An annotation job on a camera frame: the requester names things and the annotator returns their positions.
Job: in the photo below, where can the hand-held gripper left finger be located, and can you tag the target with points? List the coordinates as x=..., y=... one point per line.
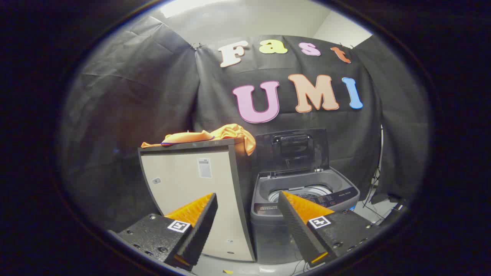
x=203, y=226

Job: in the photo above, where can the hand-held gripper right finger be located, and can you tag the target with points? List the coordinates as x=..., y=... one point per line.
x=297, y=226

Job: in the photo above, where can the grey washing machine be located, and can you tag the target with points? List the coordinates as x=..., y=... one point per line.
x=268, y=237

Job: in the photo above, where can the orange shirt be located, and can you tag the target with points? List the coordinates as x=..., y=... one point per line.
x=226, y=134

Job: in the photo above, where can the beige cabinet with dark sides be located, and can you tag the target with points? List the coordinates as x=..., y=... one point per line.
x=184, y=188

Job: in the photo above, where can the black backdrop cloth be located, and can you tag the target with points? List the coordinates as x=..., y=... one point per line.
x=153, y=96

